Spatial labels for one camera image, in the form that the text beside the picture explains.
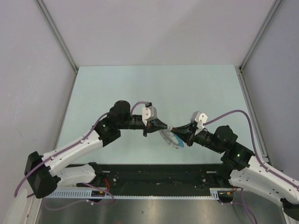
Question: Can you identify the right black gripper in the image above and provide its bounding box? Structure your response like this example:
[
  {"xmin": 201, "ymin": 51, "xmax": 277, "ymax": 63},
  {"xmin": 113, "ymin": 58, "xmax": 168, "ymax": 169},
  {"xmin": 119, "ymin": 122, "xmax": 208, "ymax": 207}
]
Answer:
[{"xmin": 171, "ymin": 122, "xmax": 224, "ymax": 154}]

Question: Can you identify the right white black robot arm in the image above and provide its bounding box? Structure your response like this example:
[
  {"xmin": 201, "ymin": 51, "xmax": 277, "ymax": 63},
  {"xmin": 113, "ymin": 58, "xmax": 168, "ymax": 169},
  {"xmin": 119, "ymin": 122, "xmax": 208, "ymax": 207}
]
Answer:
[{"xmin": 171, "ymin": 124, "xmax": 299, "ymax": 220}]

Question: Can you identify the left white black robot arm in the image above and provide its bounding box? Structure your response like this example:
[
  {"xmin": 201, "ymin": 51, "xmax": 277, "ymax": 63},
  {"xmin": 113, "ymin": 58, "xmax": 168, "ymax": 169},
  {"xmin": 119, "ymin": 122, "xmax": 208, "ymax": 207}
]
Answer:
[{"xmin": 24, "ymin": 100, "xmax": 168, "ymax": 199}]

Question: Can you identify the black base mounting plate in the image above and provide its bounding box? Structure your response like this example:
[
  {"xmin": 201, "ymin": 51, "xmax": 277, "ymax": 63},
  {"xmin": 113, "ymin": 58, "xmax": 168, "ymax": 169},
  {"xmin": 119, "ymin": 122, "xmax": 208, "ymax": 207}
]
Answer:
[{"xmin": 48, "ymin": 163, "xmax": 245, "ymax": 196}]

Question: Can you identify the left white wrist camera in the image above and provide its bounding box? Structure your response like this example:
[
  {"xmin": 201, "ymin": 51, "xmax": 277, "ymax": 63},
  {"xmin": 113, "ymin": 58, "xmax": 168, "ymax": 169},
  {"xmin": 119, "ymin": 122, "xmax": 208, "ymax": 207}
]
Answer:
[{"xmin": 142, "ymin": 106, "xmax": 157, "ymax": 125}]

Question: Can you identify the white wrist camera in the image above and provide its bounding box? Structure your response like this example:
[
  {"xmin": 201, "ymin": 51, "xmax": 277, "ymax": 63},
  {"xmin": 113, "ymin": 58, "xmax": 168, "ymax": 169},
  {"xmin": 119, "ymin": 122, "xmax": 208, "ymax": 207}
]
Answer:
[
  {"xmin": 190, "ymin": 111, "xmax": 208, "ymax": 135},
  {"xmin": 142, "ymin": 106, "xmax": 157, "ymax": 125}
]

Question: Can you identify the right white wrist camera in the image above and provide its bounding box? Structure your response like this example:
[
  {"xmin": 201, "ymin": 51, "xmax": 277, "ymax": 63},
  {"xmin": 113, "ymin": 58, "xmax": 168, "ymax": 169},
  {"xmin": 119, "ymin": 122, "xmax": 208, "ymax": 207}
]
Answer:
[{"xmin": 190, "ymin": 111, "xmax": 208, "ymax": 135}]

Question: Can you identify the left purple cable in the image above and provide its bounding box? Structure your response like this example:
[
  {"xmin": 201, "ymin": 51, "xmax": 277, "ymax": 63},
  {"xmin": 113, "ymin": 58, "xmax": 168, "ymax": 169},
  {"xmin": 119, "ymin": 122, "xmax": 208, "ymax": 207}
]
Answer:
[{"xmin": 14, "ymin": 100, "xmax": 152, "ymax": 199}]

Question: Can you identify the white slotted cable duct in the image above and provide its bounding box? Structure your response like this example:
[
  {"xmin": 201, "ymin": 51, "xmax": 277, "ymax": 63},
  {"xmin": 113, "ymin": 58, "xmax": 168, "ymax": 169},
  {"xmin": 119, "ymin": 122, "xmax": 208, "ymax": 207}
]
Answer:
[{"xmin": 46, "ymin": 189, "xmax": 225, "ymax": 200}]

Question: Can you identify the right aluminium frame post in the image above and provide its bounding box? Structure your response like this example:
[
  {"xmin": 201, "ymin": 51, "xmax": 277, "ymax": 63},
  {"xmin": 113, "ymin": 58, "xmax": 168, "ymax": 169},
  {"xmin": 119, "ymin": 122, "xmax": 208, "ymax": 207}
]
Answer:
[{"xmin": 239, "ymin": 0, "xmax": 283, "ymax": 70}]

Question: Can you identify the aluminium frame post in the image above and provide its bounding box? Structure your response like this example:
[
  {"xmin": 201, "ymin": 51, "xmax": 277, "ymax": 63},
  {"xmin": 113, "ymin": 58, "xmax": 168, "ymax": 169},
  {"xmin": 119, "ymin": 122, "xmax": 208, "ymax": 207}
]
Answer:
[
  {"xmin": 35, "ymin": 0, "xmax": 78, "ymax": 72},
  {"xmin": 239, "ymin": 0, "xmax": 283, "ymax": 70}
]

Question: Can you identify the left aluminium frame post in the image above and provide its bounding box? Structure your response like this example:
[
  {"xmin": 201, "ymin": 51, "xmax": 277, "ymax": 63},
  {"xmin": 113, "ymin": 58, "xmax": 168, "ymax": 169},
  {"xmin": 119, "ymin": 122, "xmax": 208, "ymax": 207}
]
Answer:
[{"xmin": 35, "ymin": 0, "xmax": 78, "ymax": 72}]

